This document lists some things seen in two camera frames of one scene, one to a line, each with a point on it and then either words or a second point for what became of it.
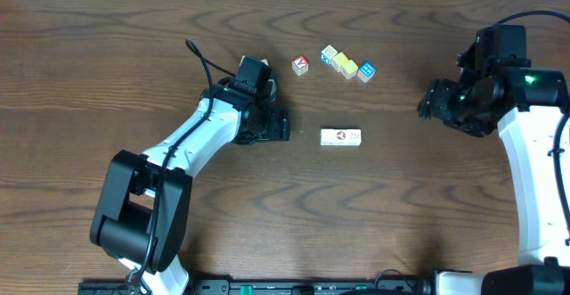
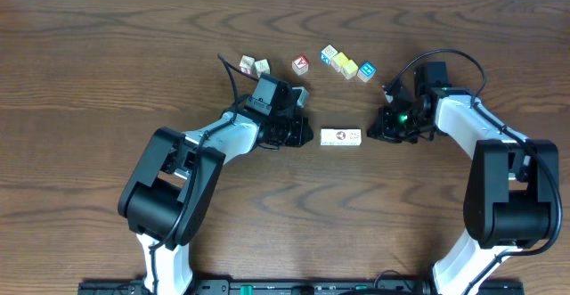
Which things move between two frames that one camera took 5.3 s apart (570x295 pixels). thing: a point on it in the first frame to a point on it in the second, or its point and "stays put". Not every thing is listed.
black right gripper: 438,102 to 384,129
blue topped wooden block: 366,71 stays put
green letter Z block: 328,137 stays put
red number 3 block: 245,61 stays put
